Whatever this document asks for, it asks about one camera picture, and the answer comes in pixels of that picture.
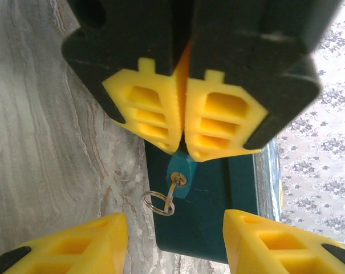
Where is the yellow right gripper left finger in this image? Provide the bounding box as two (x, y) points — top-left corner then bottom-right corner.
(0, 212), (129, 274)

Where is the small brass key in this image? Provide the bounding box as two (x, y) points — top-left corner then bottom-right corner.
(165, 172), (188, 214)

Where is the teal starry night print box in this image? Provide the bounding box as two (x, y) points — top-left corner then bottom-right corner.
(144, 136), (285, 265)

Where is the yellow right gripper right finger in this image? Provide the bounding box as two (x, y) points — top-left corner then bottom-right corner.
(222, 209), (345, 274)

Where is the silver key ring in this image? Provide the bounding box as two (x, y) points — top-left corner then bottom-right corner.
(141, 190), (176, 217)

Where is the teal padlock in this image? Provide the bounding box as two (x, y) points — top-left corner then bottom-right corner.
(165, 150), (198, 200)

